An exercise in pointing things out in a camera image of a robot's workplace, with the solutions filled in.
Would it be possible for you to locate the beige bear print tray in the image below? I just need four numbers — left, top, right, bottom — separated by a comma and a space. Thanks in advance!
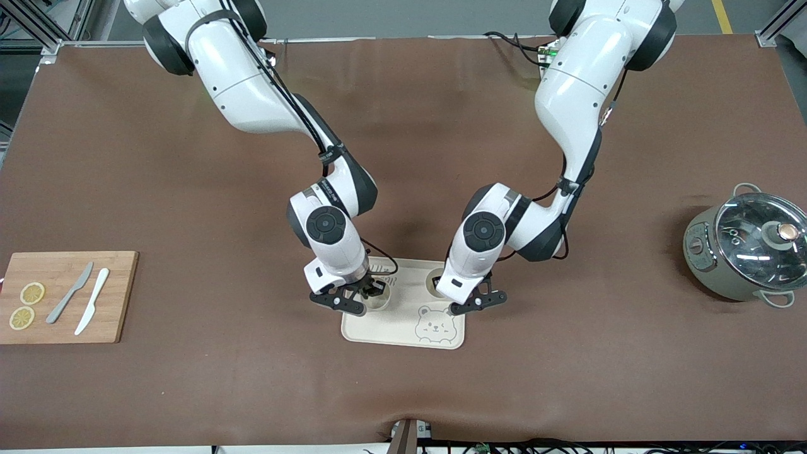
341, 255, 468, 350

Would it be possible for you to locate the brown table mat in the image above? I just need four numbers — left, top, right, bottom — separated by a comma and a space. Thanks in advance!
0, 35, 807, 450

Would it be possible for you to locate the wooden cutting board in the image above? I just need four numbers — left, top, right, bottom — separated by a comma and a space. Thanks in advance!
0, 251, 139, 345

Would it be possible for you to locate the white plastic knife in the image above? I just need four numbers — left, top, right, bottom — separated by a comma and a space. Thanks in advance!
74, 268, 110, 336

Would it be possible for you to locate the grey-green cooking pot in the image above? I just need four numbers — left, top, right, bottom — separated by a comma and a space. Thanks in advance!
683, 183, 807, 308

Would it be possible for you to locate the grey plastic knife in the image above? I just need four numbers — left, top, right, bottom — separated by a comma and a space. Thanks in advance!
45, 262, 95, 325

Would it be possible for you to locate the glass pot lid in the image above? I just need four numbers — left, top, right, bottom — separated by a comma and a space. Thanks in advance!
714, 192, 807, 292

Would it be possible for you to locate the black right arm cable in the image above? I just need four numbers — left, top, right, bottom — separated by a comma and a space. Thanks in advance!
218, 0, 400, 278

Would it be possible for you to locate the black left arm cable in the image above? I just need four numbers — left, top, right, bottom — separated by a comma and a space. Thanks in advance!
495, 66, 631, 262

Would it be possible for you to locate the metal table edge bracket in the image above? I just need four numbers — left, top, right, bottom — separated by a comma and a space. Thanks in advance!
390, 419, 433, 454

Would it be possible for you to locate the black floor cable bundle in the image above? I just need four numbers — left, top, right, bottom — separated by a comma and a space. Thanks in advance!
435, 438, 807, 454

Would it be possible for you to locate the black arm base cable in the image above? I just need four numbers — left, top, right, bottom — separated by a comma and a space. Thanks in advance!
484, 30, 555, 67

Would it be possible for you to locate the aluminium frame rail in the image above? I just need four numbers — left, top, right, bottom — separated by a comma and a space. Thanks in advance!
0, 0, 149, 57

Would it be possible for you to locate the aluminium frame profile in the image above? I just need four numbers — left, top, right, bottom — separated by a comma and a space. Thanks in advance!
757, 0, 807, 49

